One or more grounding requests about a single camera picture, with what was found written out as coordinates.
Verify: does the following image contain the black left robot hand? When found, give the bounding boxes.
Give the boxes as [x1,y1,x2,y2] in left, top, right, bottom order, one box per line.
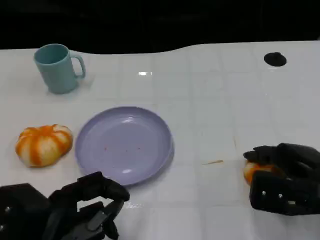
[46,171,131,240]

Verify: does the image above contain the pale green mug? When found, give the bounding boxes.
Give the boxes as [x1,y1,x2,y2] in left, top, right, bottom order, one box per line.
[33,43,87,95]

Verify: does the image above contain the lilac plate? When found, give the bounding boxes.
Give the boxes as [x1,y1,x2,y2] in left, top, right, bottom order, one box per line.
[74,106,175,186]

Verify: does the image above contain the orange and white toy bread roll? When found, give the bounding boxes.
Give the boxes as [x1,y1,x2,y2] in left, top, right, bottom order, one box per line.
[15,123,74,168]
[243,159,283,186]

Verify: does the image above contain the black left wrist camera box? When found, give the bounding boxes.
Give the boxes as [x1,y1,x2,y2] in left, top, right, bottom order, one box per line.
[0,183,52,228]

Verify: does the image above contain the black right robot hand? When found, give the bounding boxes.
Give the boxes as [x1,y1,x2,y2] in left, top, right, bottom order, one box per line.
[243,142,320,217]

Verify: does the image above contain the black round table grommet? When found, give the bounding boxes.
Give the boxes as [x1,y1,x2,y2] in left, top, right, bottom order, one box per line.
[263,51,287,67]

